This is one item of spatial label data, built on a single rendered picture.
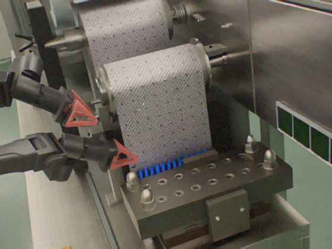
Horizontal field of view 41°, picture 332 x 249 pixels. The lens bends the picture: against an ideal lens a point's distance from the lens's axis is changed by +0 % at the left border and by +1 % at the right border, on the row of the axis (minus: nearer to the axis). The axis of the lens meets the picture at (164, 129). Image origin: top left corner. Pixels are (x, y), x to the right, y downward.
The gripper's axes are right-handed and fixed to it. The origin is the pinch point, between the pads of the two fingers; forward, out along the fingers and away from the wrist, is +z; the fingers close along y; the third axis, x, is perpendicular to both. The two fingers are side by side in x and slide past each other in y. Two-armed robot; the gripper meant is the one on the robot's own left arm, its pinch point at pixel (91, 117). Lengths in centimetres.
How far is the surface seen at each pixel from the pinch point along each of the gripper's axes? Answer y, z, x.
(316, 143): 38, 30, 23
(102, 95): 1.3, -0.5, 6.6
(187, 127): 3.6, 23.4, 8.2
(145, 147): 3.7, 15.5, -1.0
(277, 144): -10, 64, 13
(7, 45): -553, 28, -98
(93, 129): -6.2, 4.2, -4.6
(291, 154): -126, 181, -4
